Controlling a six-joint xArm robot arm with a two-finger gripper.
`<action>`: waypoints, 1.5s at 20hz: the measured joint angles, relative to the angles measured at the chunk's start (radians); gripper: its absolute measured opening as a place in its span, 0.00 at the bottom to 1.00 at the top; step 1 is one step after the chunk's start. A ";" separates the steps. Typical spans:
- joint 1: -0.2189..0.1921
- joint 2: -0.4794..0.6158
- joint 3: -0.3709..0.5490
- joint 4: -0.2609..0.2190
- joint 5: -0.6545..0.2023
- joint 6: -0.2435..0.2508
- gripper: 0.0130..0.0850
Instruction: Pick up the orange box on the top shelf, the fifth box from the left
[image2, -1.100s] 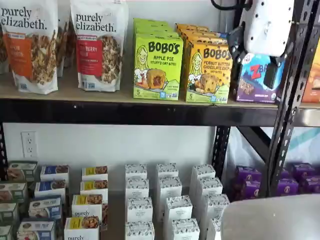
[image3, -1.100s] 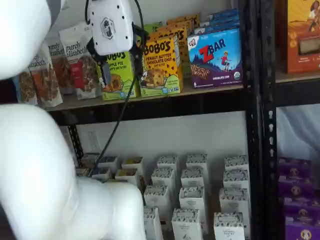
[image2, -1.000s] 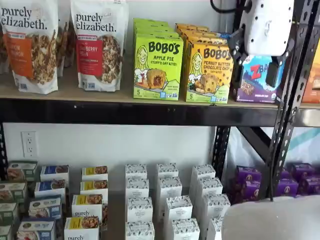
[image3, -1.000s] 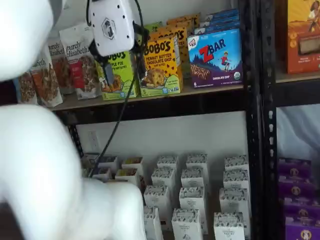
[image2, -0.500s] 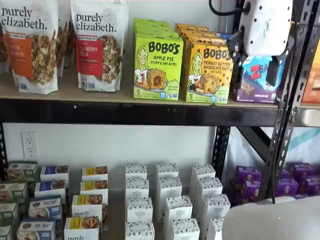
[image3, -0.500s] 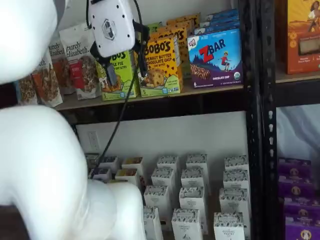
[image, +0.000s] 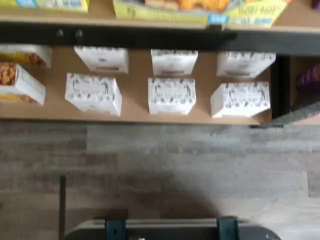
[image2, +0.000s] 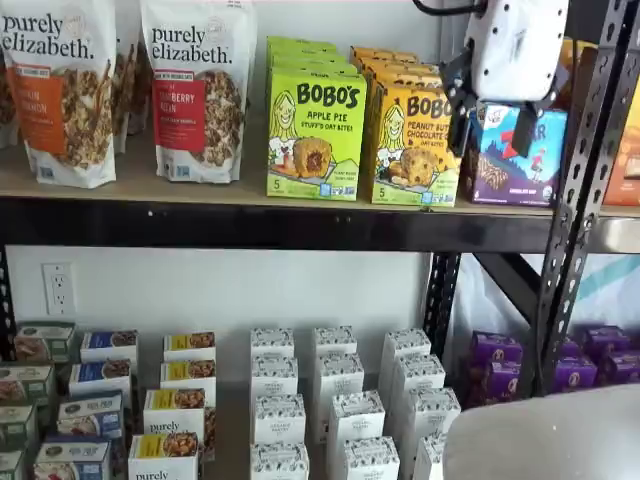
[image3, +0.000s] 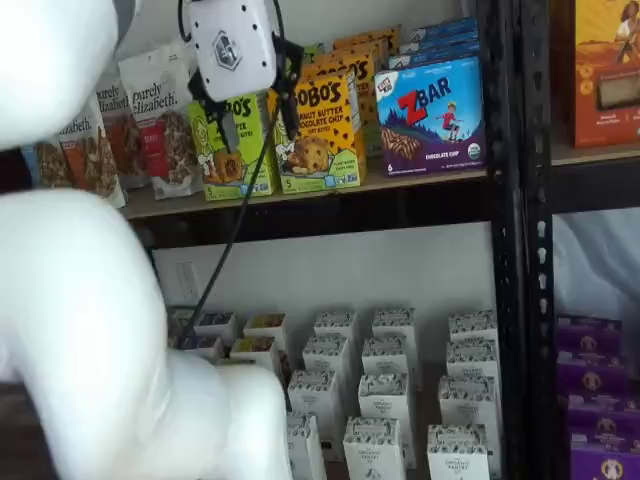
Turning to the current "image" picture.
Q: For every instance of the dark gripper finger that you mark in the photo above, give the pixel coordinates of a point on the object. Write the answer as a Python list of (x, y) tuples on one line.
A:
[(115, 230), (227, 228)]

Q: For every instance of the white patterned carton box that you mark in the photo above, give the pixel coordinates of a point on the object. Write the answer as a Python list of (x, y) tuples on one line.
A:
[(241, 100), (175, 61), (246, 63), (92, 92), (171, 96), (102, 58)]

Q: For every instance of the wooden shelf board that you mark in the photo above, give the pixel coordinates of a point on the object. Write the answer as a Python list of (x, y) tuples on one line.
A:
[(293, 95), (101, 15)]

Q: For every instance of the purple snack box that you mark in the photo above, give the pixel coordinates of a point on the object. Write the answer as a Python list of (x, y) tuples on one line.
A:
[(310, 78)]

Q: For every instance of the white box with orange picture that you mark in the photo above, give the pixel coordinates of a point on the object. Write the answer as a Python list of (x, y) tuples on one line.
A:
[(22, 85), (25, 55)]

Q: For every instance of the yellow Bobo's peanut butter box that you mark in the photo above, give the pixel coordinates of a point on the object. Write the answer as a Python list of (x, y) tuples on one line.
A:
[(252, 15)]

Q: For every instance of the green Bobo's apple pie box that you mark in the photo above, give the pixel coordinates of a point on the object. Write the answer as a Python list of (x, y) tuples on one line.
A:
[(160, 13)]

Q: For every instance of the yellow-green snack box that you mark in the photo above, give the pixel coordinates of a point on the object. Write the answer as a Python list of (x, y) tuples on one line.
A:
[(50, 5)]

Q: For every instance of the white carton group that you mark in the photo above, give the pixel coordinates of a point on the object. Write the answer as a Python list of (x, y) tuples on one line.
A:
[(135, 100)]

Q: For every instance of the black metal shelving frame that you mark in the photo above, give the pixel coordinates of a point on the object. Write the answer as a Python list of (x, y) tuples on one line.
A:
[(125, 37)]

